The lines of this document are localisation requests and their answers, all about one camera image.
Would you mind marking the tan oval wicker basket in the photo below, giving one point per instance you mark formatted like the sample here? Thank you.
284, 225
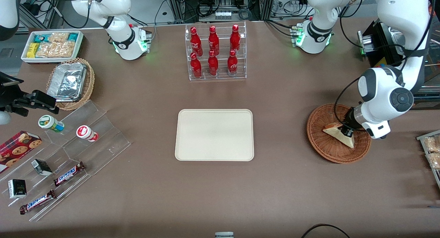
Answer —
90, 83

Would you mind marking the round brown wicker basket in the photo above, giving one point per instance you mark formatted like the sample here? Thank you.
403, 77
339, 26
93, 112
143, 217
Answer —
326, 150

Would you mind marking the green lidded white cup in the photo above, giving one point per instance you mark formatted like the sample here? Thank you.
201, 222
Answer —
51, 123

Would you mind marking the clear rice cracker bag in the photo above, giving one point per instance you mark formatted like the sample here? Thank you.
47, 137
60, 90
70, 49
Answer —
58, 37
65, 49
46, 50

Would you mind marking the teal snack packet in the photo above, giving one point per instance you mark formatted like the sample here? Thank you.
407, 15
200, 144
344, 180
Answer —
41, 38
73, 36

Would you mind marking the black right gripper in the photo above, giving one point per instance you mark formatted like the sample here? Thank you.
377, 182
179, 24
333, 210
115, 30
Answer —
10, 99

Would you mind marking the white power strip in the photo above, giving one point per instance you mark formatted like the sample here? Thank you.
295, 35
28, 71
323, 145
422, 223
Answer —
222, 14

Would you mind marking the brown Snickers bar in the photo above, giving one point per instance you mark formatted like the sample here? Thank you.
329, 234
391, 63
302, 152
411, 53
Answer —
37, 202
68, 173

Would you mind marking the red lidded white cup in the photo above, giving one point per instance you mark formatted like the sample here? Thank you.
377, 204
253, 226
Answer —
86, 132

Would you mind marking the cream rectangular tray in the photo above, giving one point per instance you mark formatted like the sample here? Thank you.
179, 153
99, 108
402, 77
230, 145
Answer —
214, 134

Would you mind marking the aluminium frame post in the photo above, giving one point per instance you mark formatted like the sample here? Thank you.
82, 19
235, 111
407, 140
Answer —
179, 4
267, 4

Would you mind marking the clear acrylic bottle rack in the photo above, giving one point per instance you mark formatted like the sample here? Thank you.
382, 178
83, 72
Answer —
222, 72

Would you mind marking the clear snack bag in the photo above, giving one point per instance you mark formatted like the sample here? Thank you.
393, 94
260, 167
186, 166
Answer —
434, 160
433, 144

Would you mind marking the black machine yellow panel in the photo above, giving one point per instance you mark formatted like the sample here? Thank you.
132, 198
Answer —
381, 42

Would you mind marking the aluminium foil container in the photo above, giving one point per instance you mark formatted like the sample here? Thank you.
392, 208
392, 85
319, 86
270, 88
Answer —
67, 81

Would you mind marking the triangular sandwich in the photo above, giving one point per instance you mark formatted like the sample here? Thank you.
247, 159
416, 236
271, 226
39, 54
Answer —
335, 132

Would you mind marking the red tartan cookie box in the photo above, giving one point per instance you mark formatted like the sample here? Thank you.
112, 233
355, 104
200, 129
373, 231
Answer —
17, 149

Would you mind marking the clear acrylic stepped display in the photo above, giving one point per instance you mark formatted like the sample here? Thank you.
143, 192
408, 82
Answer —
99, 152

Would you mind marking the white rectangular snack bin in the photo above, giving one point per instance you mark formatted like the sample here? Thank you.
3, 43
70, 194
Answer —
79, 45

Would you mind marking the metal snack tray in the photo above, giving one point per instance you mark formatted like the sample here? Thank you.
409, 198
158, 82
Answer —
421, 137

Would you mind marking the small black white box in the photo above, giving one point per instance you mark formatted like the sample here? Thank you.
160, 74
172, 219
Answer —
17, 188
42, 167

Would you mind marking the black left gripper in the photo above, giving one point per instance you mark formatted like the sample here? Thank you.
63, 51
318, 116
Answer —
350, 122

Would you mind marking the yellow snack packet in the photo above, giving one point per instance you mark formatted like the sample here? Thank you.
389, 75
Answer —
32, 50

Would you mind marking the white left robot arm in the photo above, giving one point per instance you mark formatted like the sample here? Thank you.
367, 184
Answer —
402, 11

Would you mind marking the red cola bottle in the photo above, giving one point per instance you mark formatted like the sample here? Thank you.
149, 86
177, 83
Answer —
213, 40
195, 42
213, 65
196, 66
235, 38
232, 63

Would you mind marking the small grey device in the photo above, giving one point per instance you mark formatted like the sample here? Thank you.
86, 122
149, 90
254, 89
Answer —
224, 235

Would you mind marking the grey floor plate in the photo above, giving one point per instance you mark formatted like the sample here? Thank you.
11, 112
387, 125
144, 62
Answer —
6, 52

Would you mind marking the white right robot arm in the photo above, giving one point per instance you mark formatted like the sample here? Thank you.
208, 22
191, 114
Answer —
117, 4

